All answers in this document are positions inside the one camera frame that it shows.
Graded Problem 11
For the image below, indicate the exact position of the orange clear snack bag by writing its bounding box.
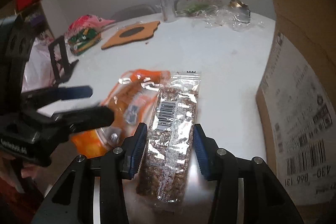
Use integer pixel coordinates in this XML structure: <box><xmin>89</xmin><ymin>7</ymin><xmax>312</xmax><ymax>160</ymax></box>
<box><xmin>71</xmin><ymin>69</ymin><xmax>171</xmax><ymax>158</ymax></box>

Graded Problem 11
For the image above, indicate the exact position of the clear granola bar pack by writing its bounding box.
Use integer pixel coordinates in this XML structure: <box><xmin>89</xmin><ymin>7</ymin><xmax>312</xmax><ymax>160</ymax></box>
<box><xmin>136</xmin><ymin>71</ymin><xmax>201</xmax><ymax>211</ymax></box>

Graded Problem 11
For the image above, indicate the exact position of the person's left hand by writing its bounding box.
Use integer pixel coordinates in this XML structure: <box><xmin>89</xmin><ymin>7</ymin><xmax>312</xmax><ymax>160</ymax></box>
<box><xmin>1</xmin><ymin>151</ymin><xmax>40</xmax><ymax>193</ymax></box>

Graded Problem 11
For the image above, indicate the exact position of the black phone stand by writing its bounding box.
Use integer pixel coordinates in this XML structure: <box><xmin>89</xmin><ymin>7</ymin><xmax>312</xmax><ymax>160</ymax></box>
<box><xmin>48</xmin><ymin>35</ymin><xmax>79</xmax><ymax>85</ymax></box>

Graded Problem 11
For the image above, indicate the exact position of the green candy pack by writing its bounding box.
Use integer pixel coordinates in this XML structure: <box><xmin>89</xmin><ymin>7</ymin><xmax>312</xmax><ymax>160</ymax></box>
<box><xmin>68</xmin><ymin>28</ymin><xmax>101</xmax><ymax>56</ymax></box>

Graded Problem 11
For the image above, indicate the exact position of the pink red snack bag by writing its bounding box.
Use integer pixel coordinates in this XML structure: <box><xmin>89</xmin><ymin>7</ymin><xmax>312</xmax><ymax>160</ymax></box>
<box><xmin>64</xmin><ymin>14</ymin><xmax>116</xmax><ymax>40</ymax></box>

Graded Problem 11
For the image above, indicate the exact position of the brown cardboard box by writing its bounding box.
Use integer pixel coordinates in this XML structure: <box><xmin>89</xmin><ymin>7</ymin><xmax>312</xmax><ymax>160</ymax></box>
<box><xmin>256</xmin><ymin>0</ymin><xmax>335</xmax><ymax>223</ymax></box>

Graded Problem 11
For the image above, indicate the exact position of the wooden toast-shaped coaster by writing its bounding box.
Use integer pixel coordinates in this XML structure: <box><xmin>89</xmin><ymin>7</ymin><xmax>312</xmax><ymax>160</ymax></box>
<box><xmin>101</xmin><ymin>20</ymin><xmax>161</xmax><ymax>50</ymax></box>

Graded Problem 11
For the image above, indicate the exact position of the grey chair back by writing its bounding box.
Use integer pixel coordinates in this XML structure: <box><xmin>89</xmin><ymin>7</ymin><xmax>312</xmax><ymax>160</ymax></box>
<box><xmin>111</xmin><ymin>4</ymin><xmax>156</xmax><ymax>22</ymax></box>

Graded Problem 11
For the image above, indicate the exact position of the crumpled clear wrapper gold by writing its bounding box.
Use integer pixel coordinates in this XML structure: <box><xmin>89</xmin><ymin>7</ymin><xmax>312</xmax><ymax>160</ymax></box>
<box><xmin>195</xmin><ymin>0</ymin><xmax>265</xmax><ymax>32</ymax></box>

